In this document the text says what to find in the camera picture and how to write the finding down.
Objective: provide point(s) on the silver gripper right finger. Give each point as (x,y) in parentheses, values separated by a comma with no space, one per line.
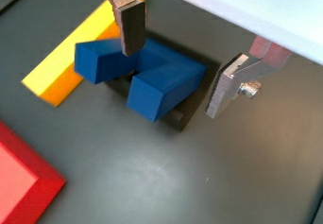
(237,78)

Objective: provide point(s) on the yellow long bar block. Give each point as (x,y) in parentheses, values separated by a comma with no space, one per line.
(54,79)

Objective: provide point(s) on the red fixture base block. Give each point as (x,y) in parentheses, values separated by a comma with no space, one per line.
(30,182)

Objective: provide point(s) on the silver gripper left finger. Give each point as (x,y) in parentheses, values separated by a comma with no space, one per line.
(130,17)

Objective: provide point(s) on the blue U-shaped block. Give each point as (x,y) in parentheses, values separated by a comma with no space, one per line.
(167,76)

